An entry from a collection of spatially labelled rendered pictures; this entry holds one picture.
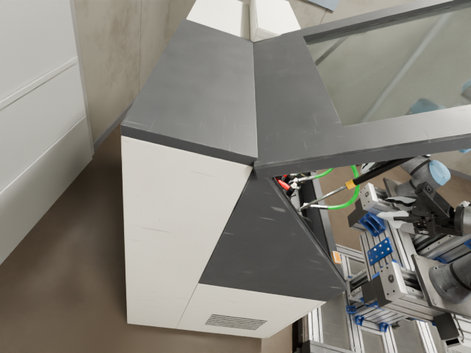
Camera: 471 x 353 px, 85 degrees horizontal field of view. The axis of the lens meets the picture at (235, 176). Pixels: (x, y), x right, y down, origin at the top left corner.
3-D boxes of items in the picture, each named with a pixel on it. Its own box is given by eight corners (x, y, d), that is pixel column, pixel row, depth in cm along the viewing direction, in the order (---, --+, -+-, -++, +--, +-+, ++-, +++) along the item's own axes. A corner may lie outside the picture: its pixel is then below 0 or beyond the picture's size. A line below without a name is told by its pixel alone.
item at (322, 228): (324, 293, 117) (345, 279, 106) (316, 291, 116) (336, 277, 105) (303, 189, 160) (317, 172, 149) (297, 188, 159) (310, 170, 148)
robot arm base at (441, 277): (453, 272, 114) (474, 262, 107) (470, 308, 103) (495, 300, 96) (422, 262, 112) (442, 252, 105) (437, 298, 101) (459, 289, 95)
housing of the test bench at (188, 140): (174, 331, 158) (258, 157, 54) (126, 326, 153) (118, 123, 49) (201, 171, 256) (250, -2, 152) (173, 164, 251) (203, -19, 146)
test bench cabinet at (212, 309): (263, 341, 169) (326, 302, 114) (174, 332, 158) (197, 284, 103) (259, 244, 218) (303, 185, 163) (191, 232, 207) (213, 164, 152)
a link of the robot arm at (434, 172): (425, 197, 130) (448, 178, 120) (404, 177, 137) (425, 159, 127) (436, 191, 136) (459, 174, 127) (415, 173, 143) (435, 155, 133)
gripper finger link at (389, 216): (380, 231, 85) (413, 230, 80) (375, 218, 83) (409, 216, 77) (380, 225, 87) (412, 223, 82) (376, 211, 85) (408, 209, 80)
